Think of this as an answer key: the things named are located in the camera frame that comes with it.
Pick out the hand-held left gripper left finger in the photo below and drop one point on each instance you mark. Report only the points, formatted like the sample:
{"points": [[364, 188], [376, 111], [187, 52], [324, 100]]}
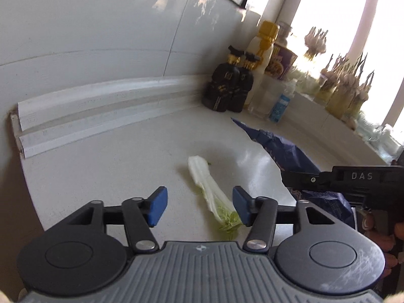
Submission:
{"points": [[157, 205]]}

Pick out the glass jar with dark lid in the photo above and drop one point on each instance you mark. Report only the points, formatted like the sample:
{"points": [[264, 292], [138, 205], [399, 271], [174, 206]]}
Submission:
{"points": [[285, 33]]}

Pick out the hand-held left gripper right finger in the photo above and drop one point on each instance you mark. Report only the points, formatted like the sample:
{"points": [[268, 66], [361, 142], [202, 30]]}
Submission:
{"points": [[241, 205]]}

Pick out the hanging garlic bunch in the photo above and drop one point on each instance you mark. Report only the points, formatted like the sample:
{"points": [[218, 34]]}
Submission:
{"points": [[315, 41]]}

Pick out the white bottle with yellow cap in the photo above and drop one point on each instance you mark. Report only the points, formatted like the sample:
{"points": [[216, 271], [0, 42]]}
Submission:
{"points": [[262, 47]]}

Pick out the black bottle with gold cap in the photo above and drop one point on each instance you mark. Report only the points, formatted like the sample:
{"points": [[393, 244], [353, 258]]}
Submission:
{"points": [[243, 85], [221, 82]]}

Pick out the jar of sprouting garlic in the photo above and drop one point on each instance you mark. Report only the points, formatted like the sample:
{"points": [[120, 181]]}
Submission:
{"points": [[326, 85], [359, 97]]}

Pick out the person's right hand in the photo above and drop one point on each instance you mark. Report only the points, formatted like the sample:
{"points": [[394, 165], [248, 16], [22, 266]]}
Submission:
{"points": [[382, 241]]}

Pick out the napa cabbage leaf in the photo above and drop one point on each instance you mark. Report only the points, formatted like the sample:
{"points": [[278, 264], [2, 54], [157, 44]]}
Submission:
{"points": [[208, 189]]}

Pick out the purple noodle cup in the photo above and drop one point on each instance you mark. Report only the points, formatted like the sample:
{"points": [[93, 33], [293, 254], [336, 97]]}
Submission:
{"points": [[281, 63]]}

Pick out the small blue spray bottle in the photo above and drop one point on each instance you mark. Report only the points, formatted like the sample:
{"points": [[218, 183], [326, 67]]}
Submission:
{"points": [[281, 105]]}

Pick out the dark blue packet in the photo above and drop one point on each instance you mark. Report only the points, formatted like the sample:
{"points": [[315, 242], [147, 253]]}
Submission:
{"points": [[290, 154]]}

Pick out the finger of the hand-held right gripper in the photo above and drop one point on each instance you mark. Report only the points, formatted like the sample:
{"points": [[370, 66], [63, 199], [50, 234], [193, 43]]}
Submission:
{"points": [[303, 180]]}

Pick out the clear plastic cup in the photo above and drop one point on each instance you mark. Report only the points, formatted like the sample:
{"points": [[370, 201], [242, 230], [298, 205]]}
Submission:
{"points": [[263, 101]]}

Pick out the hanging garlic bunches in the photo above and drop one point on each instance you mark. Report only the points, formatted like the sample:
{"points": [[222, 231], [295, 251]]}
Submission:
{"points": [[341, 101]]}

